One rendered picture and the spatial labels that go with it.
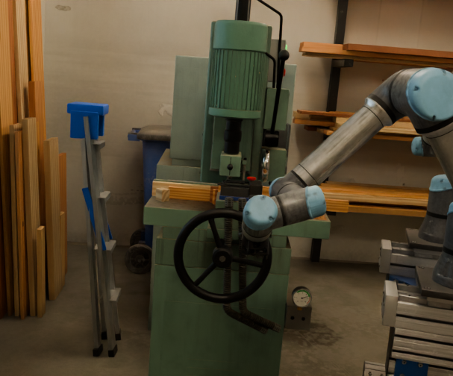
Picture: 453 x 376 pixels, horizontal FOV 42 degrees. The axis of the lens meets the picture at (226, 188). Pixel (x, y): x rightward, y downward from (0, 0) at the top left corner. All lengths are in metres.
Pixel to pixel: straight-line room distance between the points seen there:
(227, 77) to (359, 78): 2.64
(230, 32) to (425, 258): 1.03
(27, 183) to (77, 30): 1.61
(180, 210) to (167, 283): 0.25
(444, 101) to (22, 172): 2.27
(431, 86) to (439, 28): 3.28
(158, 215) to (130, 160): 2.54
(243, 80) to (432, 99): 0.73
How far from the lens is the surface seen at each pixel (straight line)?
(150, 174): 3.85
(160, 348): 2.08
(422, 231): 2.23
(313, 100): 4.44
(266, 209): 1.34
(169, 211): 1.92
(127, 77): 4.41
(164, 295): 2.01
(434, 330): 1.77
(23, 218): 3.23
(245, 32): 1.94
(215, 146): 2.13
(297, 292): 1.93
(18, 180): 3.15
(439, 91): 1.42
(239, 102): 1.94
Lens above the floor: 1.33
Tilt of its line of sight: 11 degrees down
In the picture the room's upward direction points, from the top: 5 degrees clockwise
